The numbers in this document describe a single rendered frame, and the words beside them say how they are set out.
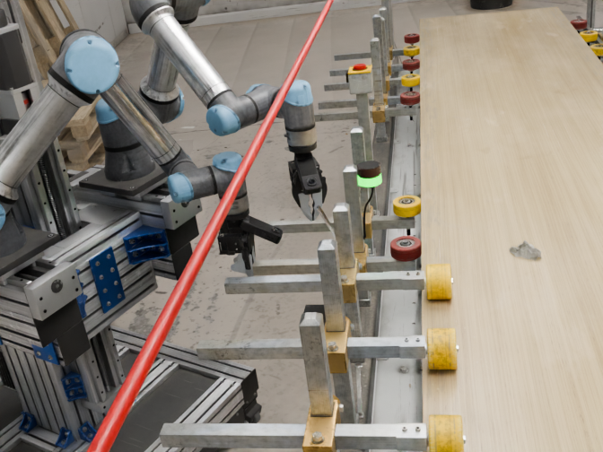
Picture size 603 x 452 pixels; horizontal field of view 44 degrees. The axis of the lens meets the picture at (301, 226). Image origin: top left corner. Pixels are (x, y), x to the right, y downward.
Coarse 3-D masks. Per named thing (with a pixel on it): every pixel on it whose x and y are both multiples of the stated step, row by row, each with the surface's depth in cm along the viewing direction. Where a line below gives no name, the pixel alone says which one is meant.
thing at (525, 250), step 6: (522, 246) 184; (528, 246) 183; (510, 252) 183; (516, 252) 182; (522, 252) 182; (528, 252) 180; (534, 252) 182; (540, 252) 182; (528, 258) 180; (534, 258) 180
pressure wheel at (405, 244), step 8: (392, 240) 195; (400, 240) 195; (408, 240) 195; (416, 240) 194; (392, 248) 192; (400, 248) 191; (408, 248) 190; (416, 248) 191; (392, 256) 194; (400, 256) 191; (408, 256) 191; (416, 256) 192
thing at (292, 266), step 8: (368, 256) 198; (376, 256) 198; (384, 256) 197; (256, 264) 202; (264, 264) 202; (272, 264) 201; (280, 264) 201; (288, 264) 200; (296, 264) 200; (304, 264) 199; (312, 264) 199; (368, 264) 196; (376, 264) 196; (384, 264) 196; (392, 264) 195; (400, 264) 195; (408, 264) 194; (256, 272) 202; (264, 272) 202; (272, 272) 201; (280, 272) 201; (288, 272) 201; (296, 272) 200; (304, 272) 200; (312, 272) 200
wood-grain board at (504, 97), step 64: (448, 64) 337; (512, 64) 325; (576, 64) 314; (448, 128) 265; (512, 128) 257; (576, 128) 251; (448, 192) 219; (512, 192) 214; (576, 192) 209; (448, 256) 186; (512, 256) 182; (576, 256) 179; (448, 320) 162; (512, 320) 159; (576, 320) 156; (448, 384) 143; (512, 384) 141; (576, 384) 139; (512, 448) 127; (576, 448) 125
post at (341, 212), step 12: (336, 204) 167; (348, 204) 169; (336, 216) 167; (348, 216) 167; (336, 228) 168; (348, 228) 168; (336, 240) 170; (348, 240) 170; (348, 252) 171; (348, 264) 172; (348, 312) 179; (360, 324) 182; (360, 336) 181
